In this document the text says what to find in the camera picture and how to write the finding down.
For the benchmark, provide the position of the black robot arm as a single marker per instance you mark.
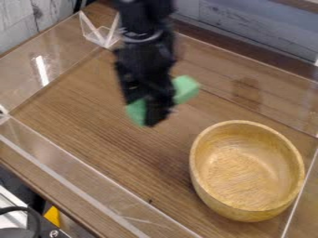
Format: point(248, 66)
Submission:
point(144, 16)

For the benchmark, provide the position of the green rectangular block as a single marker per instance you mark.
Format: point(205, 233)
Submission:
point(185, 90)

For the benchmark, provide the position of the brown wooden bowl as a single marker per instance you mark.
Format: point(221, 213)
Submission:
point(245, 169)

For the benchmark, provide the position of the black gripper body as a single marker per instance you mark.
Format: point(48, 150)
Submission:
point(147, 56)

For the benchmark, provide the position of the clear acrylic corner bracket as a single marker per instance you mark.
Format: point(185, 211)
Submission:
point(103, 36)

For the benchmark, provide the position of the yellow black equipment part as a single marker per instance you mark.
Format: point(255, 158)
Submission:
point(52, 223)

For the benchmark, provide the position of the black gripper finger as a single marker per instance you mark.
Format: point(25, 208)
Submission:
point(157, 105)
point(133, 87)

